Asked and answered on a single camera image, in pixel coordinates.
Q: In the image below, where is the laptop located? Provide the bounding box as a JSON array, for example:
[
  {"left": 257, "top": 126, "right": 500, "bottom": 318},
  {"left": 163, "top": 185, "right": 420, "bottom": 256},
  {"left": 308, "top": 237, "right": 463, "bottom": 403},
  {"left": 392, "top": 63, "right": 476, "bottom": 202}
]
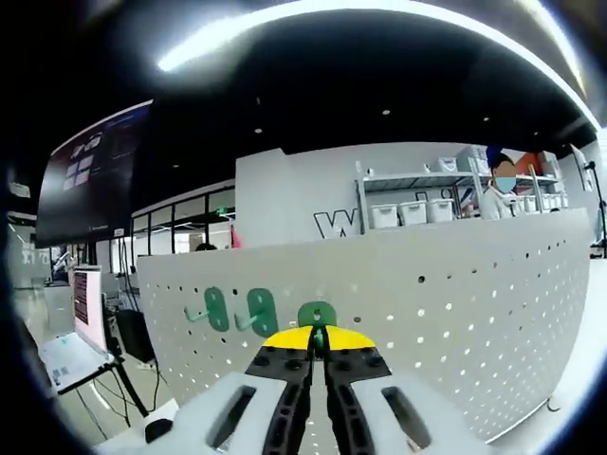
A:
[{"left": 37, "top": 265, "right": 118, "bottom": 394}]

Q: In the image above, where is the white perforated mounting plate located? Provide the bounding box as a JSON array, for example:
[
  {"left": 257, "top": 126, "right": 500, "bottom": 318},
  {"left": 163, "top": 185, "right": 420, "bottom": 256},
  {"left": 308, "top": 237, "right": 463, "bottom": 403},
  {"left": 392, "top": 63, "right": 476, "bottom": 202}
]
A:
[{"left": 137, "top": 208, "right": 592, "bottom": 445}]

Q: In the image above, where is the large wall screen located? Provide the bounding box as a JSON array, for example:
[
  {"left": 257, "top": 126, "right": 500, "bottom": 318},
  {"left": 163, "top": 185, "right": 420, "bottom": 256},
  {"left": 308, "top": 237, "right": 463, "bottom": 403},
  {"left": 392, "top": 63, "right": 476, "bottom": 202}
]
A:
[{"left": 35, "top": 99, "right": 156, "bottom": 247}]

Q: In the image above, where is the metal shelf rack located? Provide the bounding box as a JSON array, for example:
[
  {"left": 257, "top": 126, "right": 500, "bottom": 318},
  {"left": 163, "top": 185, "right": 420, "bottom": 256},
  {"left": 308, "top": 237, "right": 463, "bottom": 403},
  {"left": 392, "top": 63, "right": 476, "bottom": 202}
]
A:
[{"left": 354, "top": 159, "right": 570, "bottom": 234}]

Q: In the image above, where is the ceiling light strip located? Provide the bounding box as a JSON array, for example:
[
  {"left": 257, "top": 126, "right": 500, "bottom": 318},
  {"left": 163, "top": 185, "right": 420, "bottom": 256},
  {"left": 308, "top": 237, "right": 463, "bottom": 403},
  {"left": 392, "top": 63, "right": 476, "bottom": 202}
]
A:
[{"left": 156, "top": 0, "right": 603, "bottom": 129}]

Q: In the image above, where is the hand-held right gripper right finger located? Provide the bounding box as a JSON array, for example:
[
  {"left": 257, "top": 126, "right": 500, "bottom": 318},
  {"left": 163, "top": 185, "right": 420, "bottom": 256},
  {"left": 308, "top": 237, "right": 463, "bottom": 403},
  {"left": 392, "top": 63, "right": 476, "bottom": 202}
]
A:
[{"left": 322, "top": 325, "right": 480, "bottom": 455}]

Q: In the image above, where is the black box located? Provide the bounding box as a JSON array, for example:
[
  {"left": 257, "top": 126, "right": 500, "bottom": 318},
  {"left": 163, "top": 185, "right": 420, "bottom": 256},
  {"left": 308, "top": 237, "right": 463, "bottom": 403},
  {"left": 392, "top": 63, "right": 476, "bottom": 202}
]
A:
[{"left": 116, "top": 308, "right": 156, "bottom": 364}]

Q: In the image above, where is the green hook assembly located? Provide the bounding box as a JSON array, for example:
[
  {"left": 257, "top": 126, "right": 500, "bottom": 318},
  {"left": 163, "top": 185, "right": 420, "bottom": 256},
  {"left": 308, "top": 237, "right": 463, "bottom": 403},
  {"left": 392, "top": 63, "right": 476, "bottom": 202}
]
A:
[
  {"left": 234, "top": 287, "right": 279, "bottom": 337},
  {"left": 297, "top": 300, "right": 339, "bottom": 361},
  {"left": 183, "top": 286, "right": 230, "bottom": 333}
]

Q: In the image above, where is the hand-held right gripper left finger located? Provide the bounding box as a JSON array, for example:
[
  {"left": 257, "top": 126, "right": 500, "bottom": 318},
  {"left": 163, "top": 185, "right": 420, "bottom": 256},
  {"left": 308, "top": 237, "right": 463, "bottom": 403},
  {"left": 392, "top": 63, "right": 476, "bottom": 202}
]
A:
[{"left": 165, "top": 325, "right": 315, "bottom": 455}]

